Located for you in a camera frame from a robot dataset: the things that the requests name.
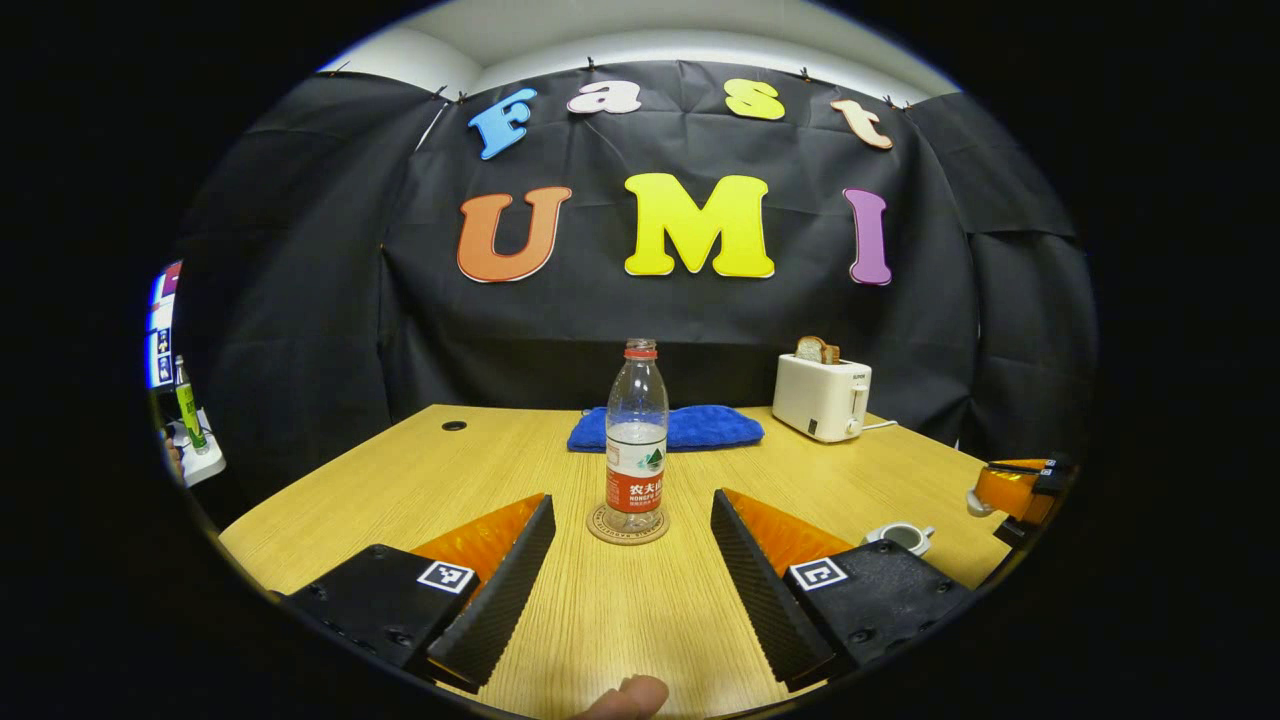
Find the white ceramic teacup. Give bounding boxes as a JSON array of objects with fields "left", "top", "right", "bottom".
[{"left": 862, "top": 521, "right": 937, "bottom": 557}]

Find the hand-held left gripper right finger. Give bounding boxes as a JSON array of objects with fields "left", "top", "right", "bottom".
[{"left": 710, "top": 488, "right": 976, "bottom": 693}]

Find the white toaster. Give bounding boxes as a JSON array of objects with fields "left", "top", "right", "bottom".
[{"left": 772, "top": 353, "right": 873, "bottom": 444}]

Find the black backdrop cloth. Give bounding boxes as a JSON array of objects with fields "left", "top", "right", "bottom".
[{"left": 185, "top": 60, "right": 1099, "bottom": 501}]

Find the green bottle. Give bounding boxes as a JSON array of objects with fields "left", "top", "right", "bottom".
[{"left": 174, "top": 355, "right": 209, "bottom": 453}]

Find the white plastic box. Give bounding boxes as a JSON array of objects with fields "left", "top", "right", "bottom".
[{"left": 165, "top": 410, "right": 227, "bottom": 488}]

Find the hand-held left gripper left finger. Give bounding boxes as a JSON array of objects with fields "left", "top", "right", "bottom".
[{"left": 283, "top": 493, "right": 558, "bottom": 696}]

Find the clear plastic water bottle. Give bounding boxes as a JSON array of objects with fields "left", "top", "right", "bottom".
[{"left": 604, "top": 338, "right": 670, "bottom": 536}]

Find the wall screen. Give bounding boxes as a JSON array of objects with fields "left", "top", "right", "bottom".
[{"left": 147, "top": 260, "right": 184, "bottom": 391}]

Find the round brown coaster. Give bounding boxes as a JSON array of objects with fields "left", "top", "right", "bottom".
[{"left": 586, "top": 500, "right": 671, "bottom": 547}]

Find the blue towel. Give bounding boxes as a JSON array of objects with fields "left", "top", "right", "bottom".
[{"left": 567, "top": 404, "right": 766, "bottom": 453}]

